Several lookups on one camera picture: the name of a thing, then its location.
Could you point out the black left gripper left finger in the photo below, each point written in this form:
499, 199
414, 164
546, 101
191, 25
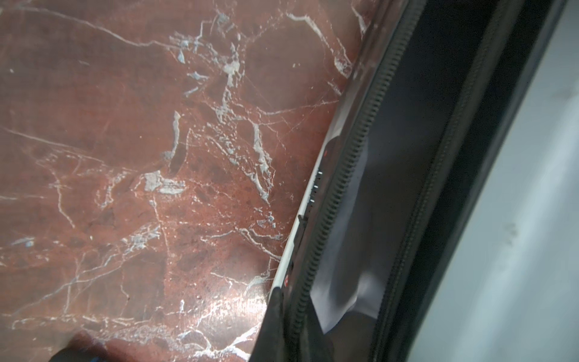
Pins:
72, 354

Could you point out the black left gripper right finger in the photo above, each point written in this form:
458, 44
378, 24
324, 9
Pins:
272, 344

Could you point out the white cartoon hard-shell suitcase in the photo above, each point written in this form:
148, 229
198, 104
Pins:
441, 220

